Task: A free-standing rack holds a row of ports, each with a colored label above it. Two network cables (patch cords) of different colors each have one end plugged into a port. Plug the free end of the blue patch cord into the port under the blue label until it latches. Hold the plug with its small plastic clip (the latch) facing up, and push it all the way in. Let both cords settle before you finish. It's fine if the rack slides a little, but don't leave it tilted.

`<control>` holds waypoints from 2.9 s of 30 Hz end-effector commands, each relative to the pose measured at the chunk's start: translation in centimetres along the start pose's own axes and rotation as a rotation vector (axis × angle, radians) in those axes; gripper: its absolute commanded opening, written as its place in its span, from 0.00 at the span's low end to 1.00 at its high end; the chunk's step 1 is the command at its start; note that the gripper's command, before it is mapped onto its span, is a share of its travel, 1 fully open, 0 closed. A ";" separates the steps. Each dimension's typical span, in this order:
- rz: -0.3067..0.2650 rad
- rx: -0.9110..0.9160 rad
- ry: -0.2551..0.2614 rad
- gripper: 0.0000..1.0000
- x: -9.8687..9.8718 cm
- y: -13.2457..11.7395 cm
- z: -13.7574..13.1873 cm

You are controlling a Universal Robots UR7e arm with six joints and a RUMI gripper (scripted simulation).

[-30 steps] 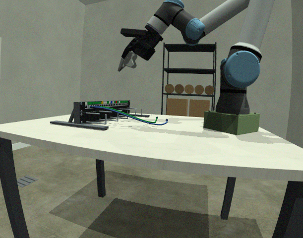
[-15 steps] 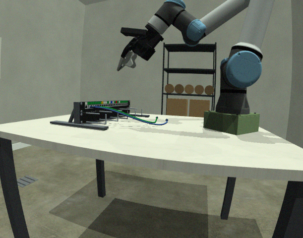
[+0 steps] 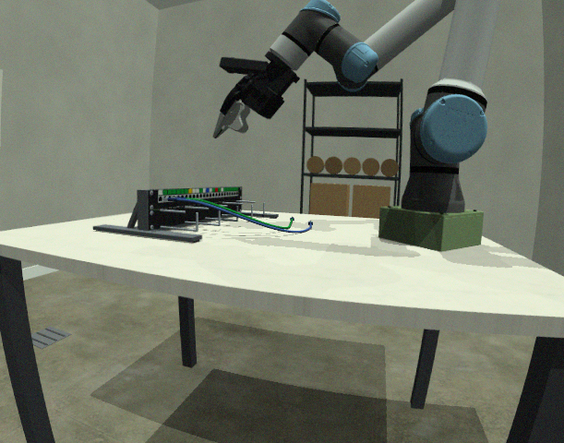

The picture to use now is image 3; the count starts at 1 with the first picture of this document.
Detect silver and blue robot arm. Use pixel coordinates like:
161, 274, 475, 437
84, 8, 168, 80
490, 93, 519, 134
270, 0, 501, 213

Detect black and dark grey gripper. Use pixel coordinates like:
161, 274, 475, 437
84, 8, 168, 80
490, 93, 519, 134
213, 51, 300, 138

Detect dark grey port rack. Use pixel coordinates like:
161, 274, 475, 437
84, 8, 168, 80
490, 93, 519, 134
93, 186, 279, 243

